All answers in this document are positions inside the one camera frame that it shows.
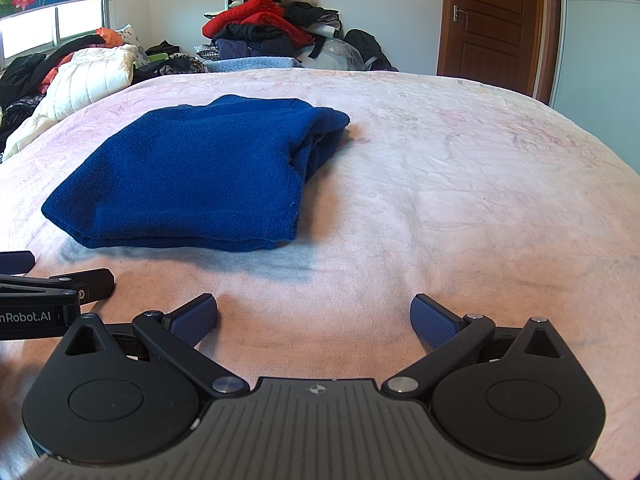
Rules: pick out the green item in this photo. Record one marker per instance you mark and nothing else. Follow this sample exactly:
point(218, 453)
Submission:
point(157, 55)

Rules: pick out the orange garment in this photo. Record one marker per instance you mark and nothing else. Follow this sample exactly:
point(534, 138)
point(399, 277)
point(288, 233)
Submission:
point(110, 36)

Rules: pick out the white quilted jacket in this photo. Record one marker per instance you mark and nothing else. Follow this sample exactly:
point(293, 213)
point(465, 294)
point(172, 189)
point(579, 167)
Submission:
point(95, 72)

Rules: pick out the blue knitted sweater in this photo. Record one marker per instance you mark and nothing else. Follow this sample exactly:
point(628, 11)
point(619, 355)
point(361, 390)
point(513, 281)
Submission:
point(200, 175)

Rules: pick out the clear plastic bag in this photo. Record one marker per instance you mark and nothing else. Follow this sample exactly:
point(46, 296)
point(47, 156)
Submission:
point(340, 52)

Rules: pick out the black bag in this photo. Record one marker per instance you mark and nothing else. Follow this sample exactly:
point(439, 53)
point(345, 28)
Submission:
point(367, 42)

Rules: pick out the white floral pillow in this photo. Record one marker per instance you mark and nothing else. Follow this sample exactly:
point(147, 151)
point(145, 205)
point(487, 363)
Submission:
point(129, 35)

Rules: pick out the light blue knitted blanket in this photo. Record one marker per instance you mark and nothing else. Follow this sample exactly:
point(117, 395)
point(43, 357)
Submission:
point(250, 64)

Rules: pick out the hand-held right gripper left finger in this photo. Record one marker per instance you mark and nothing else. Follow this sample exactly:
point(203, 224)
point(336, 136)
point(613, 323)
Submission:
point(197, 319)

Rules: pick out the pile of assorted clothes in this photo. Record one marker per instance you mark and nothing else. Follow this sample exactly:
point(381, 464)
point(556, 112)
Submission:
point(255, 35)

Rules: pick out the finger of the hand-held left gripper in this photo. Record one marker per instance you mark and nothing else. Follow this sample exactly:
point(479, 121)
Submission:
point(95, 282)
point(15, 261)

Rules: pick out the black coat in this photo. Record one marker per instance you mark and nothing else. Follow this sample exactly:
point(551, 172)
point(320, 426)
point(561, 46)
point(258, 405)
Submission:
point(20, 72)

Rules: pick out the red padded jacket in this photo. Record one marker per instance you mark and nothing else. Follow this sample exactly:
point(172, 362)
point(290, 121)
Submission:
point(260, 14)

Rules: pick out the dark patterned clothes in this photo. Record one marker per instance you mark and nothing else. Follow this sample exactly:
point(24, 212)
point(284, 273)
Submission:
point(175, 66)

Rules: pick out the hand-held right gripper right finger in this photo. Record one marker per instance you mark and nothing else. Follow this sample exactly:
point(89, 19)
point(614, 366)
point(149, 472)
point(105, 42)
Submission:
point(434, 325)

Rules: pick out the window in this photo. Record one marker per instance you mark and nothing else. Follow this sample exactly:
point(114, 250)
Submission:
point(30, 30)

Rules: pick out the brown wooden door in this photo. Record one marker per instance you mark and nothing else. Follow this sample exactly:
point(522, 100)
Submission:
point(490, 45)

